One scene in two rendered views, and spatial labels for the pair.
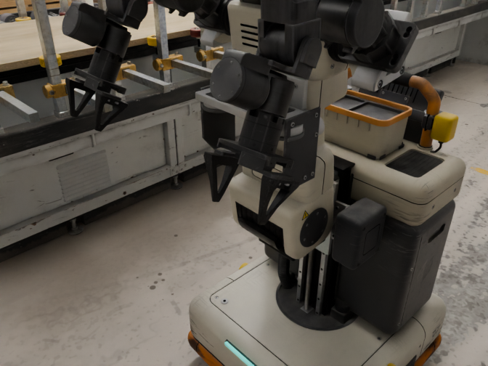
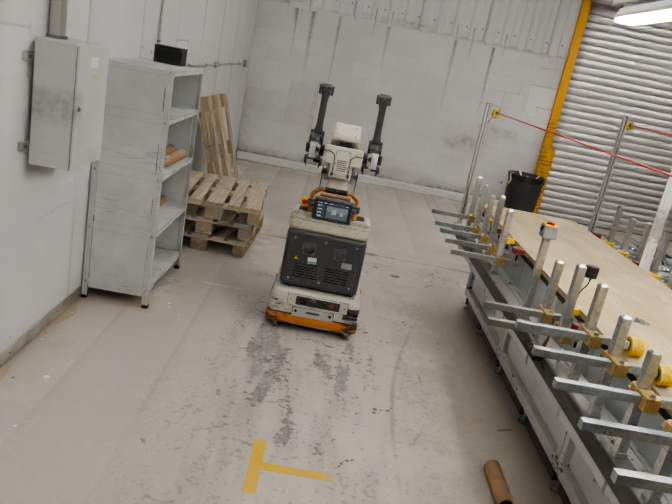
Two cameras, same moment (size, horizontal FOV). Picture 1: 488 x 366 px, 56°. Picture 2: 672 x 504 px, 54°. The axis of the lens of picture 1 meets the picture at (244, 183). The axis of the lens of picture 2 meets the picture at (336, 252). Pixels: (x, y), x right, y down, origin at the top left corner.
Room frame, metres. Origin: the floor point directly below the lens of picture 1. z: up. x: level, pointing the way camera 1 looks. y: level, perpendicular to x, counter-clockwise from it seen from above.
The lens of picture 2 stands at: (4.17, -3.49, 1.82)
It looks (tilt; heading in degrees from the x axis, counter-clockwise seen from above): 16 degrees down; 132
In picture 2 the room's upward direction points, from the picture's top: 11 degrees clockwise
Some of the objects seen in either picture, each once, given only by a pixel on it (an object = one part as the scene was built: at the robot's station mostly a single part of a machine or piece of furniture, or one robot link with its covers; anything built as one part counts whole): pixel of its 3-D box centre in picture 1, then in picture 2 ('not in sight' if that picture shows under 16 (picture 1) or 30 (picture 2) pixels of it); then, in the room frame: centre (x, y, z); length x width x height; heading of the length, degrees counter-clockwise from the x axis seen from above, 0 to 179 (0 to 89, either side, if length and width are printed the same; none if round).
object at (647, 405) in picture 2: not in sight; (643, 396); (3.63, -1.26, 0.95); 0.14 x 0.06 x 0.05; 135
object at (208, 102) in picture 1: (259, 118); (339, 177); (0.92, -0.03, 0.99); 0.28 x 0.16 x 0.22; 43
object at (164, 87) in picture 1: (135, 76); (470, 235); (1.82, 0.44, 0.81); 0.43 x 0.03 x 0.04; 45
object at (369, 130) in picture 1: (361, 123); (333, 205); (1.20, -0.33, 0.87); 0.23 x 0.15 x 0.11; 43
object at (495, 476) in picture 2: not in sight; (498, 485); (3.07, -0.81, 0.04); 0.30 x 0.08 x 0.08; 135
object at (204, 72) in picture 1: (184, 66); (476, 246); (2.00, 0.26, 0.81); 0.43 x 0.03 x 0.04; 45
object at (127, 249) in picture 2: not in sight; (145, 177); (0.14, -1.14, 0.78); 0.90 x 0.45 x 1.55; 135
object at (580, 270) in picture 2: not in sight; (566, 314); (3.09, -0.71, 0.93); 0.04 x 0.04 x 0.48; 45
